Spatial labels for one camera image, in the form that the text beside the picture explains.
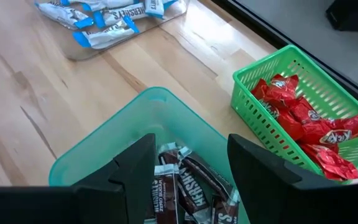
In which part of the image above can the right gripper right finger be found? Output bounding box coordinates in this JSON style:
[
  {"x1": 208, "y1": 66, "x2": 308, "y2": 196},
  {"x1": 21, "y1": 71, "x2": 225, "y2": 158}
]
[{"x1": 227, "y1": 133, "x2": 338, "y2": 224}]

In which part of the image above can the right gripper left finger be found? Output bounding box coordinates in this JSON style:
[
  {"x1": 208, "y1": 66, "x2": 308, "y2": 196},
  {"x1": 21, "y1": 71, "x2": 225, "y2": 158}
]
[{"x1": 73, "y1": 133, "x2": 157, "y2": 224}]

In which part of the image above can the white blue Hershey's candy bar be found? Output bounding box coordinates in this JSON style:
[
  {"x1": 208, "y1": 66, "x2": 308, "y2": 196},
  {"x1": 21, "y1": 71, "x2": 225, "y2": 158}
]
[
  {"x1": 93, "y1": 2, "x2": 147, "y2": 29},
  {"x1": 35, "y1": 1, "x2": 94, "y2": 30},
  {"x1": 144, "y1": 0, "x2": 166, "y2": 19},
  {"x1": 60, "y1": 0, "x2": 136, "y2": 12},
  {"x1": 72, "y1": 17, "x2": 140, "y2": 50}
]

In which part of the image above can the teal plastic bin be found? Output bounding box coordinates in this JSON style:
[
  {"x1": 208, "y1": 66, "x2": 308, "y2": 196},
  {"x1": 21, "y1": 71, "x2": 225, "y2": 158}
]
[{"x1": 48, "y1": 86, "x2": 251, "y2": 224}]

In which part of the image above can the green plastic basket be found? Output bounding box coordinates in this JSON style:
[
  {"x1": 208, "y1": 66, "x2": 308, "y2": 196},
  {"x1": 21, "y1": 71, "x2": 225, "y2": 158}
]
[{"x1": 230, "y1": 44, "x2": 358, "y2": 185}]

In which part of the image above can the clear plastic bin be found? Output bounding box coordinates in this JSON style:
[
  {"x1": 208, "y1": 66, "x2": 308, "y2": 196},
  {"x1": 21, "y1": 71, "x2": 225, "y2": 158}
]
[{"x1": 33, "y1": 0, "x2": 190, "y2": 62}]

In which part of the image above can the black box base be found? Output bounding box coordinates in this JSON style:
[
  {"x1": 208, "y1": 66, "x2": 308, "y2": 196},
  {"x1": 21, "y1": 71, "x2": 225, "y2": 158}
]
[{"x1": 325, "y1": 0, "x2": 358, "y2": 32}]

